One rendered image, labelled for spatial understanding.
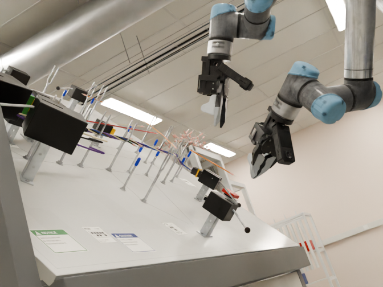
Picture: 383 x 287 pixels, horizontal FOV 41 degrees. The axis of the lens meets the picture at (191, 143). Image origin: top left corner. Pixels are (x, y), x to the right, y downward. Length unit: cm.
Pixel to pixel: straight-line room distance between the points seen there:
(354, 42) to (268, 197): 853
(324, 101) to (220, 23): 41
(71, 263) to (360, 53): 94
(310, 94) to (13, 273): 93
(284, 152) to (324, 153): 829
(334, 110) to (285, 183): 847
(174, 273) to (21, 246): 35
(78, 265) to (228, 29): 97
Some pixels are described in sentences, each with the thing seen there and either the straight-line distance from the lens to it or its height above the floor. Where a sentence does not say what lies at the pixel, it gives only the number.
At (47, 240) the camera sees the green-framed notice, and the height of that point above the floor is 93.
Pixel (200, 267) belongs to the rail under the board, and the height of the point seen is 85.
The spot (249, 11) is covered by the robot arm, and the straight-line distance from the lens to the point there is 144.
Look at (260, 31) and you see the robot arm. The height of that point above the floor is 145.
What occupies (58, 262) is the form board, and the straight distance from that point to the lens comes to 71.
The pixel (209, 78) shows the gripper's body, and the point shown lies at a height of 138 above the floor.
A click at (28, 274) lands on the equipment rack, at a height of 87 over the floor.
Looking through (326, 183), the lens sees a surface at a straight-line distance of 961.
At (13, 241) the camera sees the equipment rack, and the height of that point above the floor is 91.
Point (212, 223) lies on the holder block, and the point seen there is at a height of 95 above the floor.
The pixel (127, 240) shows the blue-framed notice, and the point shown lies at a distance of 91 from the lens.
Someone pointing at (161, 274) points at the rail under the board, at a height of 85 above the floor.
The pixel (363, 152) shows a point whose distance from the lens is 958.
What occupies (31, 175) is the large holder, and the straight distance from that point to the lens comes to 95.
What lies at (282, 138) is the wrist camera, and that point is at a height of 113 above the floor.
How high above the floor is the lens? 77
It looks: 18 degrees up
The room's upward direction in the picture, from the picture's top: 19 degrees counter-clockwise
